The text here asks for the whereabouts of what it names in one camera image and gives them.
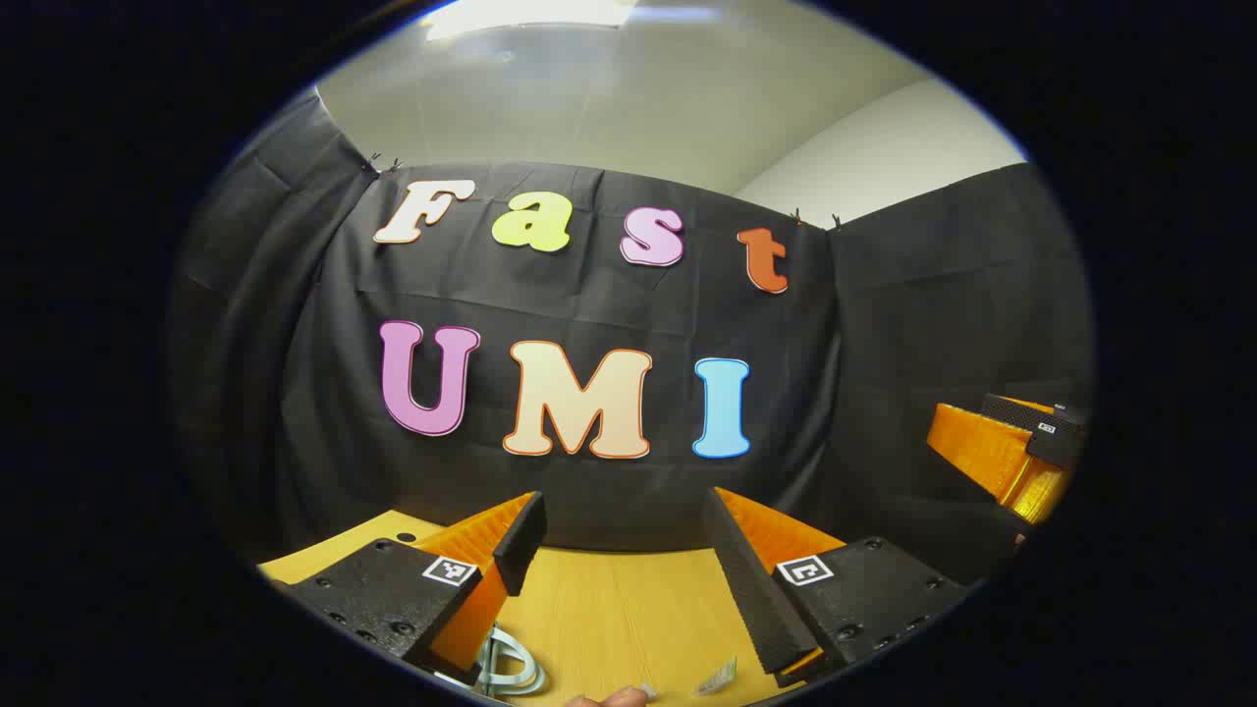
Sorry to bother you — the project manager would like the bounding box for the ceiling light panel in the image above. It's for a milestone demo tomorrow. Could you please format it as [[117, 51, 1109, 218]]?
[[425, 0, 641, 42]]

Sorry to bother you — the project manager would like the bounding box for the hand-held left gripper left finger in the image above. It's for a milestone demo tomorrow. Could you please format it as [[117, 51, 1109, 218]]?
[[267, 491, 548, 688]]

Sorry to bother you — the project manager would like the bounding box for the black backdrop cloth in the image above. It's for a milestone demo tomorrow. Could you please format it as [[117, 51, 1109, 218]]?
[[167, 88, 1096, 590]]

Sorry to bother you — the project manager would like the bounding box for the peach rounded object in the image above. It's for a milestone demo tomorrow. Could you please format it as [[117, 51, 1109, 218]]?
[[565, 685, 651, 707]]

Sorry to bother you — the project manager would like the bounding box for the white green printed tube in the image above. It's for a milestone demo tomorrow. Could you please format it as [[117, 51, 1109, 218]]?
[[692, 656, 739, 698]]

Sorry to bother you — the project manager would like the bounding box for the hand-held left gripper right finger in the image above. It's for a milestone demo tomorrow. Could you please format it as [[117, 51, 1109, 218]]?
[[700, 486, 983, 690]]

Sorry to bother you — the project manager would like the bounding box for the light blue suitcase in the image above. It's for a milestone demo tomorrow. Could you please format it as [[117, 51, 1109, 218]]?
[[476, 624, 548, 700]]

